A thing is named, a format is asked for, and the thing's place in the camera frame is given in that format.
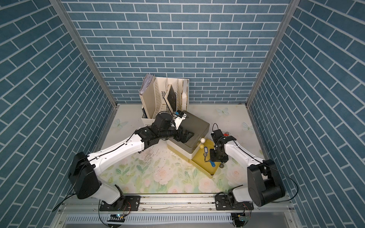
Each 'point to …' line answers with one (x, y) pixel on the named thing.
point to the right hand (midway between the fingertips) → (215, 159)
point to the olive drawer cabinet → (198, 127)
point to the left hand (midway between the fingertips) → (192, 132)
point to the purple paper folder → (146, 82)
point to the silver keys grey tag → (206, 152)
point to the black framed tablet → (170, 98)
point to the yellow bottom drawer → (201, 160)
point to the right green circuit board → (244, 218)
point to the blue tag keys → (212, 163)
